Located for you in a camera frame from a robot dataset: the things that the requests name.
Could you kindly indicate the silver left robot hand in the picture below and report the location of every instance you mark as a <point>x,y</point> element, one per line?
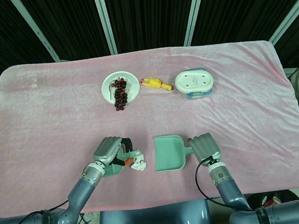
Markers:
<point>108,148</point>

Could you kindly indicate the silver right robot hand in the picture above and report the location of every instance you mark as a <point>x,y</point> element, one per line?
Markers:
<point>205,146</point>

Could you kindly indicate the green hand brush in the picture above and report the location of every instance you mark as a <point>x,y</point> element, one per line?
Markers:
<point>114,170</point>

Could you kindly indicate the white paper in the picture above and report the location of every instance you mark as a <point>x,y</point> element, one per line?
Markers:
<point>139,164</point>

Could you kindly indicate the green plastic dustpan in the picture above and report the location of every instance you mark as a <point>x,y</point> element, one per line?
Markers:
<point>167,153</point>

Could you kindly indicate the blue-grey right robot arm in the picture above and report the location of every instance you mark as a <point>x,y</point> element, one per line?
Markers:
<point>227,186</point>

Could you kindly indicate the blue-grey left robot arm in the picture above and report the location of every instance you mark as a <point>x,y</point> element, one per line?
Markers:
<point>75,194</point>

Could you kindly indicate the pink velvet table cloth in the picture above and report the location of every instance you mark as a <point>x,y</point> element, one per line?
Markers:
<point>59,121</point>

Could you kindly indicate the dark red grape bunch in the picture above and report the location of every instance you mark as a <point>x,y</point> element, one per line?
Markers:
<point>120,93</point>

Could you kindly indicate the white oval food container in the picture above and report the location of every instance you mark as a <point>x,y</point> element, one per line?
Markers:
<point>193,80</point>

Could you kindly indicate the white round plate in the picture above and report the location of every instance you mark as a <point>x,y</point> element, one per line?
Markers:
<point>133,84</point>

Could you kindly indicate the yellow rubber chicken toy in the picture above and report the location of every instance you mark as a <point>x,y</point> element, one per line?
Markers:
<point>154,83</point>

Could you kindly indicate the red drink can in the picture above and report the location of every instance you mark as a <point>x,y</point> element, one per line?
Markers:
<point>271,201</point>

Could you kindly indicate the grey partition frame post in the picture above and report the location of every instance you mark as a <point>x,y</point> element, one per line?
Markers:
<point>105,20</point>
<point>36,30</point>
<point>195,11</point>
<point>289,14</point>

